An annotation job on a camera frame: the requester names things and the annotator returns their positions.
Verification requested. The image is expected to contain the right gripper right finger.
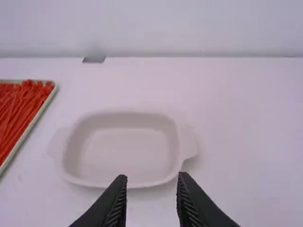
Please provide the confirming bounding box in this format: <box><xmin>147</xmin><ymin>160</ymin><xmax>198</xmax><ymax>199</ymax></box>
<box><xmin>176</xmin><ymin>171</ymin><xmax>238</xmax><ymax>227</ymax></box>

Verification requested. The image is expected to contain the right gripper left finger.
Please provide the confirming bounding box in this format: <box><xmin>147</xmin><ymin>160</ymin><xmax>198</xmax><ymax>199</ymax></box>
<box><xmin>68</xmin><ymin>174</ymin><xmax>128</xmax><ymax>227</ymax></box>

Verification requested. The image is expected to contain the white dish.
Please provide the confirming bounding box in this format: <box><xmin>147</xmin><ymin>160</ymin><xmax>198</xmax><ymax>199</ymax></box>
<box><xmin>48</xmin><ymin>110</ymin><xmax>198</xmax><ymax>190</ymax></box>

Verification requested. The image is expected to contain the pale tray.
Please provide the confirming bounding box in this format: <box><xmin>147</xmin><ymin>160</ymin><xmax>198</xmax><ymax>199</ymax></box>
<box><xmin>0</xmin><ymin>79</ymin><xmax>58</xmax><ymax>177</ymax></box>

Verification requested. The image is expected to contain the row of orange cable ties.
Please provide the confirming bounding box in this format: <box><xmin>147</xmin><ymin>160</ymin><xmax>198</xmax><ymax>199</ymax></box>
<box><xmin>0</xmin><ymin>79</ymin><xmax>54</xmax><ymax>166</ymax></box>

